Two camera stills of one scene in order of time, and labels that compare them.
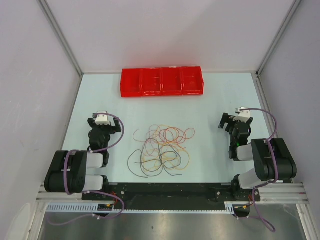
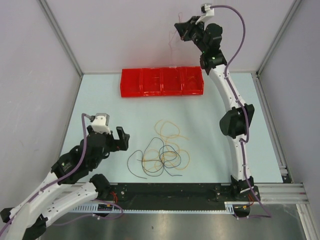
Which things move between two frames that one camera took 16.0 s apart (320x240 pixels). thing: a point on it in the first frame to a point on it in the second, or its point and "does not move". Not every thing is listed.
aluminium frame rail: (285, 193) does not move
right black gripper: (227, 118) to (185, 28)
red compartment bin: (162, 81) does not move
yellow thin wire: (164, 124) to (169, 136)
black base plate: (130, 192) does not move
